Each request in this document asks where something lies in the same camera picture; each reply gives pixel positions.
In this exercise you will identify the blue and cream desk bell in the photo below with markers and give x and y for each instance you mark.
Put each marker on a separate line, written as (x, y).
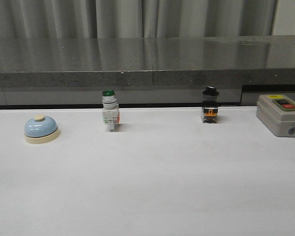
(40, 129)

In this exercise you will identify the grey granite counter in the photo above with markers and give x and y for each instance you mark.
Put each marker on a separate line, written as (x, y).
(145, 72)

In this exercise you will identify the grey push button control box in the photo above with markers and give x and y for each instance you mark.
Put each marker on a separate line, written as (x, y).
(277, 113)

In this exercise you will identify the grey curtain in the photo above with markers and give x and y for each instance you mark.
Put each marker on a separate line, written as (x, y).
(145, 18)

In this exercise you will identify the green pushbutton switch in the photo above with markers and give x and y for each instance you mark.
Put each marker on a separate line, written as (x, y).
(110, 113)

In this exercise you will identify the black selector switch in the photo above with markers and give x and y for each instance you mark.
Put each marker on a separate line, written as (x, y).
(210, 106)

